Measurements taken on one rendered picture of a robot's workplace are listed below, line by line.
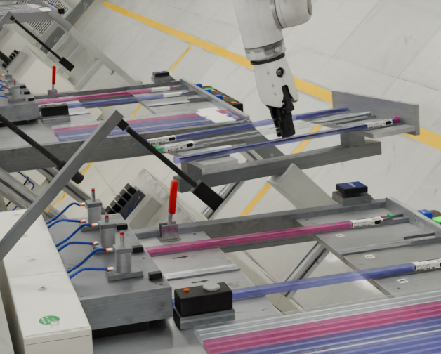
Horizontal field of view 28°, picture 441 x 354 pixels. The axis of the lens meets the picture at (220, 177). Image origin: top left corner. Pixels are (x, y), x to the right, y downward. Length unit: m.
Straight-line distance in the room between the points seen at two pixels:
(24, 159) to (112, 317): 1.13
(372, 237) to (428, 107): 1.74
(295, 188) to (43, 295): 0.86
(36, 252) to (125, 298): 0.18
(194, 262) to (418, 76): 2.14
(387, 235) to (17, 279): 0.68
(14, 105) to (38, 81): 3.30
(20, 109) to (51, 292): 1.46
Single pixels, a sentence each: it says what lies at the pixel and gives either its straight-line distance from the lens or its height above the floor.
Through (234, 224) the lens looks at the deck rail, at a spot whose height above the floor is 0.95.
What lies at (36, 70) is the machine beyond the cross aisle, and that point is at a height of 0.58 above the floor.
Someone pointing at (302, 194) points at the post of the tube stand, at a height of 0.76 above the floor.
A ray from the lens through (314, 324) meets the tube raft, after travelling 1.22.
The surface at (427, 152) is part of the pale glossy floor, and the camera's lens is 3.10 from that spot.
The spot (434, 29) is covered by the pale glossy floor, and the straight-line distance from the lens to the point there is 3.66.
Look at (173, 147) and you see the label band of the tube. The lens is 1.79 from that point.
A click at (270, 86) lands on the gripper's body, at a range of 1.84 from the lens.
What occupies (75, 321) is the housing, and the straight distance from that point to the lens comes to 1.09.
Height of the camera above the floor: 1.68
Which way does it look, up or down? 24 degrees down
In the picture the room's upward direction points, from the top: 49 degrees counter-clockwise
